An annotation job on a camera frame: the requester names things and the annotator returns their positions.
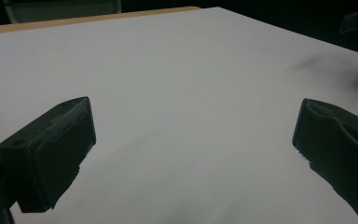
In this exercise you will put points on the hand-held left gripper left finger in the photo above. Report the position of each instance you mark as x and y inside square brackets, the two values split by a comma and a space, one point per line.
[52, 149]

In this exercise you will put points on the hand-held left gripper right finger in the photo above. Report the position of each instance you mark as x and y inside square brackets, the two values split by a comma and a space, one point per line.
[338, 146]

